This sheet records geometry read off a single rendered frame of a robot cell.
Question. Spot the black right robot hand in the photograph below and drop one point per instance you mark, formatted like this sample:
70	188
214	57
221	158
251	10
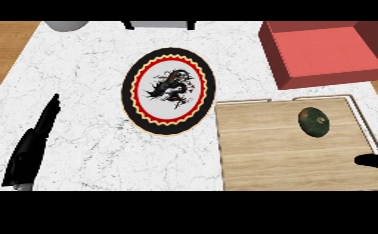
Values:
367	160

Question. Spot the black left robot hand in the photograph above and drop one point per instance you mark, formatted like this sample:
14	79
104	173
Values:
31	146

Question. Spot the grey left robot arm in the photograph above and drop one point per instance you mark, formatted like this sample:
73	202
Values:
23	187

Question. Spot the pale wooden tray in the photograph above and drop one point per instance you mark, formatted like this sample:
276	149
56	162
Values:
296	144

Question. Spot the dark green squash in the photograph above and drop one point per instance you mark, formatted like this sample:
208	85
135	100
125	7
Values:
314	122

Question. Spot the black rimmed dragon plate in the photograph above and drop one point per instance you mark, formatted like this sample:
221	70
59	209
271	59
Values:
169	91

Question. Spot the red open box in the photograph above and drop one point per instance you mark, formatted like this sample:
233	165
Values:
323	53

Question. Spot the grey round container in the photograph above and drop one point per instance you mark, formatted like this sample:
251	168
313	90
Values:
67	25

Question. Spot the grey appliance with black legs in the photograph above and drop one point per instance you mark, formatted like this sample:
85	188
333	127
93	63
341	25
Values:
160	24

